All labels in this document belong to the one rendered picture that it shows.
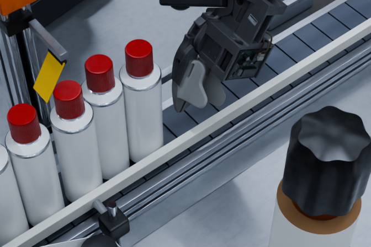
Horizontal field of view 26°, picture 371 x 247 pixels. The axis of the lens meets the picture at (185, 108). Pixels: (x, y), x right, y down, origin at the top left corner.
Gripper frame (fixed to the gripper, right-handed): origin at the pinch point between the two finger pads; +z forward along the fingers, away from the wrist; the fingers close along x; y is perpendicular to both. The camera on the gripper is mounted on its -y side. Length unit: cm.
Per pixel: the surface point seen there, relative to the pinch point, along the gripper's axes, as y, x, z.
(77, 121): 2.8, -20.3, -1.3
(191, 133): 4.4, -0.1, 2.3
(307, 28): -2.9, 26.8, -9.2
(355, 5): -1.8, 35.3, -14.1
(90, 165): 3.6, -15.8, 5.7
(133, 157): 1.5, -5.8, 7.9
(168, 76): -2.7, -0.9, -2.1
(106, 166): 1.8, -10.7, 8.3
